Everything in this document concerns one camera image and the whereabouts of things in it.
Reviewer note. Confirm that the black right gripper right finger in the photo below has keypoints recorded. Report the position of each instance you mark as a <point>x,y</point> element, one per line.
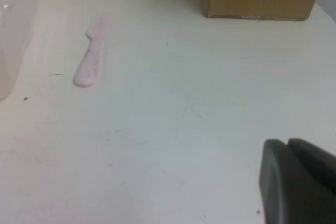
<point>315,155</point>

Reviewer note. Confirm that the transparent plastic egg box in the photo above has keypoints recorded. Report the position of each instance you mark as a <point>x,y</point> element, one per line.
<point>11,30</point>

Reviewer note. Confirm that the pink plastic knife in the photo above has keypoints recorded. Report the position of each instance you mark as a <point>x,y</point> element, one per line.
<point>89,61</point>

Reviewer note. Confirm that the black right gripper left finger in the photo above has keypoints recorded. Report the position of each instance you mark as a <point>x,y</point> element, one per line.
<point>288,192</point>

